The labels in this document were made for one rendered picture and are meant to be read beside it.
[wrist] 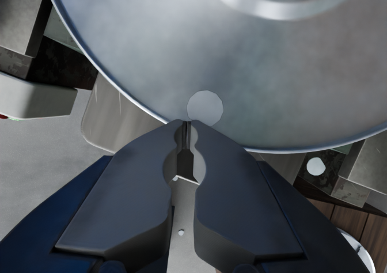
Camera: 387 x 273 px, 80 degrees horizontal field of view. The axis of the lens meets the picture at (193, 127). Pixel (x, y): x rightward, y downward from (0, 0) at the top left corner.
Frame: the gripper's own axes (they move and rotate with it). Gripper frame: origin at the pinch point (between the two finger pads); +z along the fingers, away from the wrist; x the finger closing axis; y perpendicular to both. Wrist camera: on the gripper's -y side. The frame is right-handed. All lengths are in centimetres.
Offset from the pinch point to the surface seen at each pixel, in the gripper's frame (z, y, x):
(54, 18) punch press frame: 18.1, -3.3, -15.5
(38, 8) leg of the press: 18.8, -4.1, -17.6
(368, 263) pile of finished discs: 24, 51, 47
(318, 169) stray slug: 11.4, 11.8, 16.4
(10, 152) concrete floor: 65, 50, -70
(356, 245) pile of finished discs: 26, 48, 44
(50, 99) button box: 20.8, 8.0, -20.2
